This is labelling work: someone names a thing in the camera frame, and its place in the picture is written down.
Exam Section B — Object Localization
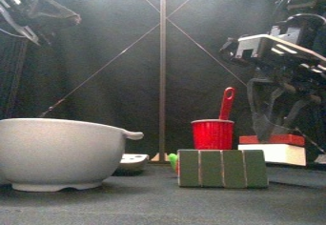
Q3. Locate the green plastic leaf toy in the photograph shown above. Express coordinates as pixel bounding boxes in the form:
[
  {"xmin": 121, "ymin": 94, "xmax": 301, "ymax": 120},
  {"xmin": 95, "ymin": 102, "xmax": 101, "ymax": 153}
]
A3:
[{"xmin": 168, "ymin": 153, "xmax": 180, "ymax": 172}]

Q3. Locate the metal frame pole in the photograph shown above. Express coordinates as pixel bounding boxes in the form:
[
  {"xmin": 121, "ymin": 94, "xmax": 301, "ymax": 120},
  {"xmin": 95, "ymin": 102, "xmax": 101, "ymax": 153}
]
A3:
[{"xmin": 150, "ymin": 0, "xmax": 173, "ymax": 164}]

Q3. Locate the green segmented block toy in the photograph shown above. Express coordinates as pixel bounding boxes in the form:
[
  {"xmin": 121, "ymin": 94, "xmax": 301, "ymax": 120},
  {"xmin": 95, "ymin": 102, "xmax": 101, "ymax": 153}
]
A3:
[{"xmin": 177, "ymin": 149, "xmax": 270, "ymax": 190}]

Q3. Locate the small white dish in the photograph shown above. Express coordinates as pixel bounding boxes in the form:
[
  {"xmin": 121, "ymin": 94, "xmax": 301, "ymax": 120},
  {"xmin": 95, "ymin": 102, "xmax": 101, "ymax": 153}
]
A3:
[{"xmin": 115, "ymin": 153, "xmax": 150, "ymax": 174}]

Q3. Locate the salmon sushi toy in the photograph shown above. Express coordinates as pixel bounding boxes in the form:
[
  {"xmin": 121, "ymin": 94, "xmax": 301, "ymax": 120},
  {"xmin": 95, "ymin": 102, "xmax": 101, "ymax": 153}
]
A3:
[{"xmin": 237, "ymin": 133, "xmax": 309, "ymax": 167}]

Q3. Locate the red plastic cup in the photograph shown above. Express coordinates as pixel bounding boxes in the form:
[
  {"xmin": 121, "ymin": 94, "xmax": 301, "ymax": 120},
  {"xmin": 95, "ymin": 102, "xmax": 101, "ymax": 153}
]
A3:
[{"xmin": 190, "ymin": 118, "xmax": 236, "ymax": 151}]

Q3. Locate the red plastic spoon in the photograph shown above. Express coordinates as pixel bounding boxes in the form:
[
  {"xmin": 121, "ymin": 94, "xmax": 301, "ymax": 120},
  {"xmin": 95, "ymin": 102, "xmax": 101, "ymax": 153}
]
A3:
[{"xmin": 218, "ymin": 87, "xmax": 237, "ymax": 121}]

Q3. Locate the large white bowl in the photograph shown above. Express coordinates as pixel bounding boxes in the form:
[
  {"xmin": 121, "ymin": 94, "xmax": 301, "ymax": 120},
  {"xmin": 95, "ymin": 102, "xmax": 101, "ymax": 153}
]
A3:
[{"xmin": 0, "ymin": 117, "xmax": 146, "ymax": 193}]

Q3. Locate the thin diagonal brace wire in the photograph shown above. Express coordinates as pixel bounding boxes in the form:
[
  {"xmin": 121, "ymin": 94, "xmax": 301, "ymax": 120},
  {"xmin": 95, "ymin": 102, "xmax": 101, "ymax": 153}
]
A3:
[
  {"xmin": 122, "ymin": 0, "xmax": 249, "ymax": 88},
  {"xmin": 39, "ymin": 0, "xmax": 214, "ymax": 118}
]

